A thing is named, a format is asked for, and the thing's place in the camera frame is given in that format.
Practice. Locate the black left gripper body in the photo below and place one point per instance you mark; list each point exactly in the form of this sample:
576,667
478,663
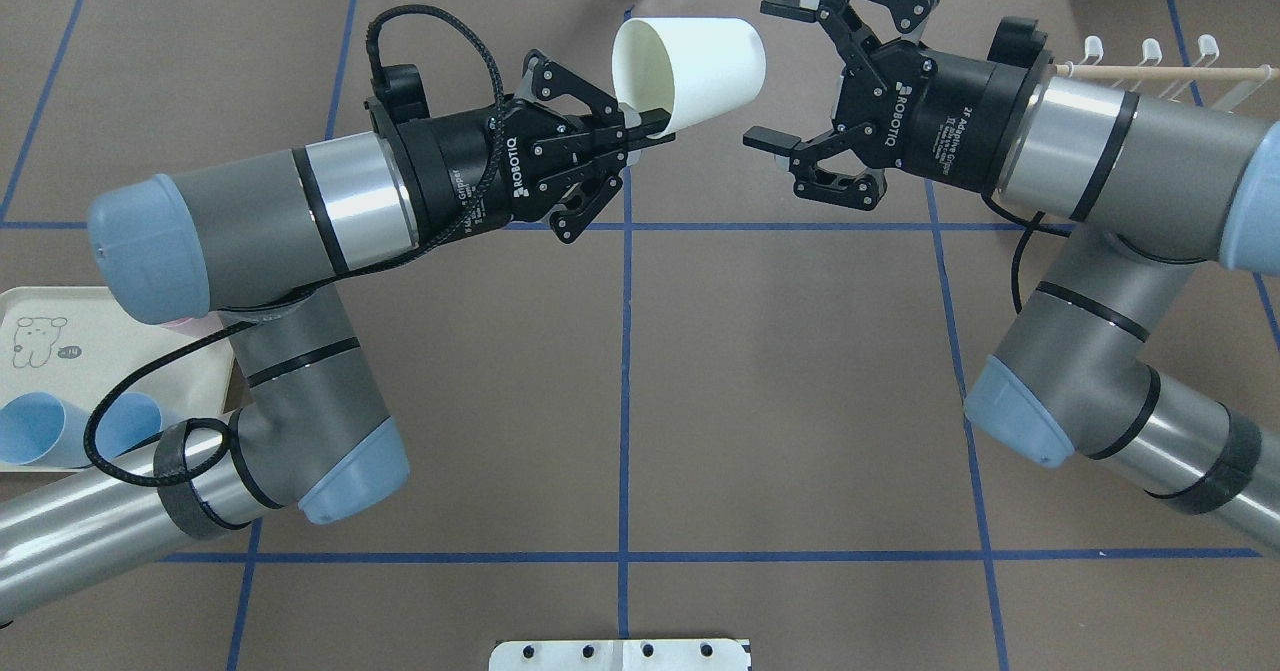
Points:
447,176

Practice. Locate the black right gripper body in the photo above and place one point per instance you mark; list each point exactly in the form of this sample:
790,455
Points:
948,123

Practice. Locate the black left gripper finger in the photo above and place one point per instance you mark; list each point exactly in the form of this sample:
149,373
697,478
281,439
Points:
613,152
624,122

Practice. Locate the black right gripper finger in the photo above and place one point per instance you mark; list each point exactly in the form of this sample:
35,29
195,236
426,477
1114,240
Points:
805,11
780,144

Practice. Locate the pale green plastic cup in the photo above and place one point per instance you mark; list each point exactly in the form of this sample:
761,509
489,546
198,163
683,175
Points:
695,69

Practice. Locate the light blue plastic cup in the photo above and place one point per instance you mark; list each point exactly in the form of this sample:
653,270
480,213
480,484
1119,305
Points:
131,421
41,430

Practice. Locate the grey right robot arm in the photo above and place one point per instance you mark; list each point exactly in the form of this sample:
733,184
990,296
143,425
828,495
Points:
1153,189

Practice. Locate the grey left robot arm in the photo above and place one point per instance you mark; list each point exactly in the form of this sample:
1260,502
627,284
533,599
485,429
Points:
262,244

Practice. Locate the wooden rack dowel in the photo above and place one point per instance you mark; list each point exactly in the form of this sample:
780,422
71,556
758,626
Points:
1261,74

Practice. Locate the pink plastic cup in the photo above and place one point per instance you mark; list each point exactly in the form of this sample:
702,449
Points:
195,327

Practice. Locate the cream serving tray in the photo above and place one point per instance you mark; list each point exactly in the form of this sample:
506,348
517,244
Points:
75,342

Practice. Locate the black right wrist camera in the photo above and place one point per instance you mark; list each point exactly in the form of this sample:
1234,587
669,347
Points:
1019,43

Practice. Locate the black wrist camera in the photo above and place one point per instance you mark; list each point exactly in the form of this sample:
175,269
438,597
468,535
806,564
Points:
399,90
1019,43

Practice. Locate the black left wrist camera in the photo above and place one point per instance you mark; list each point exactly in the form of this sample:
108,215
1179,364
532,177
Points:
399,90

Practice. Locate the white wire cup rack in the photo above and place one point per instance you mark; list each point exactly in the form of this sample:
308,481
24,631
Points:
1222,96

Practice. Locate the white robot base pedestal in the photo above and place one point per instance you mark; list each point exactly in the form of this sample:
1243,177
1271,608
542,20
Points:
623,654

